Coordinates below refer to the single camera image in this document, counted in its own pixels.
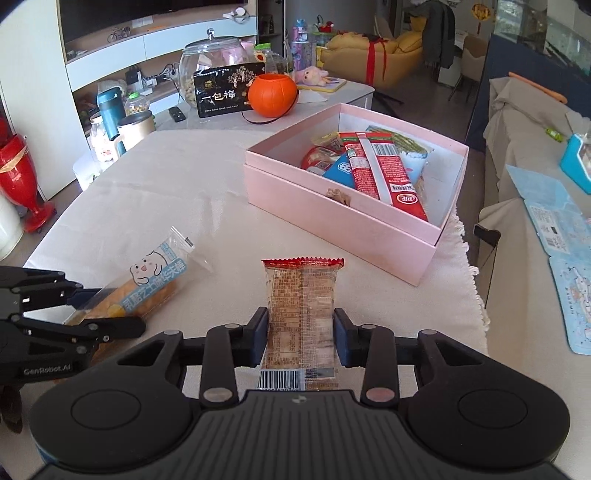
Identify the black plum gift box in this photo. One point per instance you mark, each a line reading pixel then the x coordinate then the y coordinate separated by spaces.
pixel 223 90

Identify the pink plush toy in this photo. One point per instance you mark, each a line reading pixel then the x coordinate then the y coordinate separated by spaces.
pixel 312 76

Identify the black remote control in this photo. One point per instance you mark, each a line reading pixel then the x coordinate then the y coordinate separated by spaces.
pixel 176 114

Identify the glass fish tank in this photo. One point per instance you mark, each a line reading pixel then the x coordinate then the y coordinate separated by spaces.
pixel 559 30

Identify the pink cardboard box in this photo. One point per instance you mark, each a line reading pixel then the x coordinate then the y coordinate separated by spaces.
pixel 397 242

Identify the blue cartoon puzzle board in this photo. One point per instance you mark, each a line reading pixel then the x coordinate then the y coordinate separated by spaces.
pixel 565 237

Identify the blue seaweed snack bag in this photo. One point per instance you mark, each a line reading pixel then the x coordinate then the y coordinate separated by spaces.
pixel 413 155

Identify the yellow sofa with red ribbon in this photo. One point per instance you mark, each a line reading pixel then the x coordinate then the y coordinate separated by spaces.
pixel 373 60

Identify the television screen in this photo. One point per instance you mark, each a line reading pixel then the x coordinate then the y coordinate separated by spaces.
pixel 107 21

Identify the teal thermos bottle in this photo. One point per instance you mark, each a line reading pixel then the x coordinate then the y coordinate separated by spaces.
pixel 112 110

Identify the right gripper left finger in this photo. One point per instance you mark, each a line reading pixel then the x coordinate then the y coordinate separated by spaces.
pixel 220 352

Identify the dark gloved hand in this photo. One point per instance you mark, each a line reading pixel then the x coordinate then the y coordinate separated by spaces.
pixel 11 408

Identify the glass jar with nuts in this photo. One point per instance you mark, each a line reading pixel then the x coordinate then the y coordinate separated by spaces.
pixel 201 55

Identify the red wafer snack packet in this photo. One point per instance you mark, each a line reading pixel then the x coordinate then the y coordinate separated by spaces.
pixel 379 172

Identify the grey covered couch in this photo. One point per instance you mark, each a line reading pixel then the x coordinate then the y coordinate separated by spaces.
pixel 536 277

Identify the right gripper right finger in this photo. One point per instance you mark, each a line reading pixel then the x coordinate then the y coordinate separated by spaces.
pixel 379 352

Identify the cracker biscuit packet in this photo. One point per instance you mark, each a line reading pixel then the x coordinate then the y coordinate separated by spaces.
pixel 300 351

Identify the small yellow snack sachet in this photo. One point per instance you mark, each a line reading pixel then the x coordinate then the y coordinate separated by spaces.
pixel 332 141

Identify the red roast duck snack packet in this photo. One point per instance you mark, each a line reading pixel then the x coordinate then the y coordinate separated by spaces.
pixel 319 159

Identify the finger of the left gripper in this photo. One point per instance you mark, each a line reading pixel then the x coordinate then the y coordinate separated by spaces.
pixel 28 340
pixel 25 289

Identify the orange pumpkin bucket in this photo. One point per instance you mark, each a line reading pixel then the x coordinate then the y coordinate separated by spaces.
pixel 272 95

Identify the red vase ornament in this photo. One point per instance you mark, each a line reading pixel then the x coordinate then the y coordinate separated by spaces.
pixel 19 180

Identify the long bread loaf packet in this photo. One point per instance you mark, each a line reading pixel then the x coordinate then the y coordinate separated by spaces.
pixel 148 283

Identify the blue toy on couch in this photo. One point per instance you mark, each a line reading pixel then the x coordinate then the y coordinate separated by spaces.
pixel 575 162

